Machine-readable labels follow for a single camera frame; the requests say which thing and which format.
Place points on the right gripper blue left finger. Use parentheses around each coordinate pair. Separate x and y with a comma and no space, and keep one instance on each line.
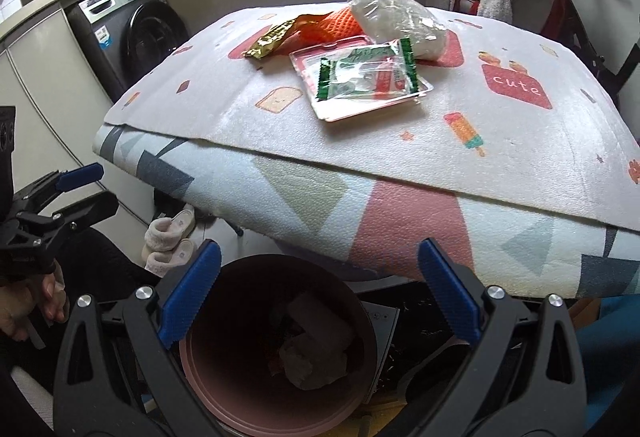
(183,290)

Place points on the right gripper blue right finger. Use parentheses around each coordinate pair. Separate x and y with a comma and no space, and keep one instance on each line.
(458,306)

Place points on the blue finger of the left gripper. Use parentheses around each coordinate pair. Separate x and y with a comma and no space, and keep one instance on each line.
(85,213)
(79,177)

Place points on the green and clear plastic wrapper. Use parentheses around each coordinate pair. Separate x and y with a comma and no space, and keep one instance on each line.
(380,72)

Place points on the clear plastic tray red label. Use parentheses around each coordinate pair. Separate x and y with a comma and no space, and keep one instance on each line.
(306,65)

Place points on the orange foam fruit net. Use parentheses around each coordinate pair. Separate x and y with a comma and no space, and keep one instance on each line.
(337,25)

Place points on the clear bag with white filling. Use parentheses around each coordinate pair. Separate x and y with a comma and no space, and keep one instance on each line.
(386,20)

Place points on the gold foil snack wrapper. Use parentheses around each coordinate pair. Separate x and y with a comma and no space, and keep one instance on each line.
(271,40)

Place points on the person's left hand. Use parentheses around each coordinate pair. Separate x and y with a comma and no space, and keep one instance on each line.
(43,292)

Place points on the pink fluffy slippers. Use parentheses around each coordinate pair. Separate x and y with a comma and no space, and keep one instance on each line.
(167,243)

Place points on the white cabinet with countertop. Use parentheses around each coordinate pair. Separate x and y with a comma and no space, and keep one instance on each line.
(59,101)

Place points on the dark grey washing machine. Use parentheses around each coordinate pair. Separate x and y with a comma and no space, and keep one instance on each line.
(123,40)

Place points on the white cartoon print blanket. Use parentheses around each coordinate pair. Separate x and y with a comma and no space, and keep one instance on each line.
(511,116)

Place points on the black exercise bike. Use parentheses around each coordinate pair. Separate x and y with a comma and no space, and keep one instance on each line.
(590,6)

